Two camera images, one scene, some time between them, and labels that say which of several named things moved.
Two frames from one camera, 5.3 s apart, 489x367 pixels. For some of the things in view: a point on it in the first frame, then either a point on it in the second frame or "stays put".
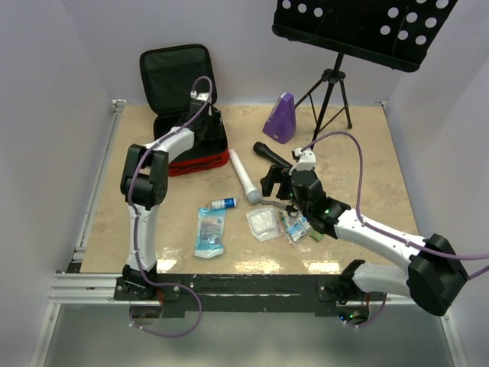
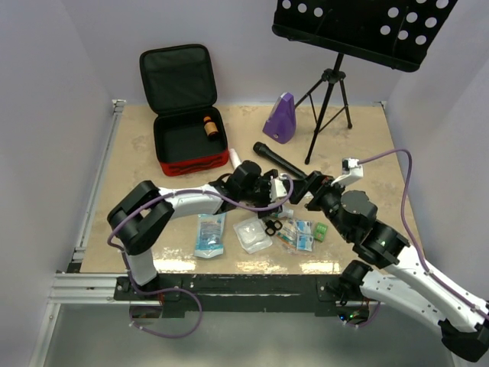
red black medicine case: [177, 86] stays put
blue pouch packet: [210, 232] stays put
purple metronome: [281, 123] stays put
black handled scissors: [289, 208] → [273, 226]
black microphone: [262, 149] stays put
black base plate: [321, 293] stays put
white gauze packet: [263, 223] → [252, 235]
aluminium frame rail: [75, 287] stays put
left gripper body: [212, 131] → [260, 194]
